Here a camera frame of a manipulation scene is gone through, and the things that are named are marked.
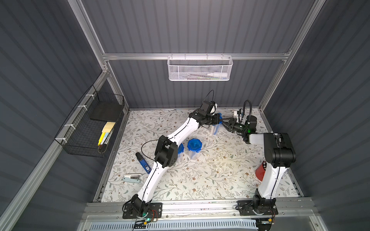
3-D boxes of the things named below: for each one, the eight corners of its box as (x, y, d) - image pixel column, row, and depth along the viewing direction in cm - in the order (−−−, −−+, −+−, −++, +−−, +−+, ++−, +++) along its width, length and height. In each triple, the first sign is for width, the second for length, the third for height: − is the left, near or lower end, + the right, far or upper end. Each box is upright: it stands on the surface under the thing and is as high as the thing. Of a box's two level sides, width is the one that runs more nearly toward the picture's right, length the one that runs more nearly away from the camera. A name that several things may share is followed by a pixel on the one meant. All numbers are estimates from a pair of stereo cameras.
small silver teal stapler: (124, 183, 85) (122, 181, 83) (126, 175, 88) (124, 173, 86) (140, 183, 85) (139, 181, 83) (142, 175, 88) (141, 173, 86)
